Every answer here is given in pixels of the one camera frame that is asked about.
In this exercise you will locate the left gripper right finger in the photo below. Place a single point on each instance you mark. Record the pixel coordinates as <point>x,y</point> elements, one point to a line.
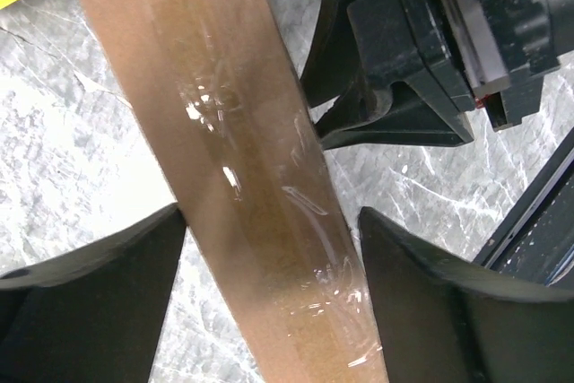
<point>443,319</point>

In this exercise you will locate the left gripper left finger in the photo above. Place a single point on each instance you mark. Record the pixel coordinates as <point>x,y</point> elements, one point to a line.
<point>94,314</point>

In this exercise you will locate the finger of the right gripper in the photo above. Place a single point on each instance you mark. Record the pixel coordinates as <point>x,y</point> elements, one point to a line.
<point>333,56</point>

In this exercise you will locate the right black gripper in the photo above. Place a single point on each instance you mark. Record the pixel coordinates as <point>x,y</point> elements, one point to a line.
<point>424,64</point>

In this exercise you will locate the brown cardboard express box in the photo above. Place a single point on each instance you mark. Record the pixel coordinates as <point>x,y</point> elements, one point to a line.
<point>215,93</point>

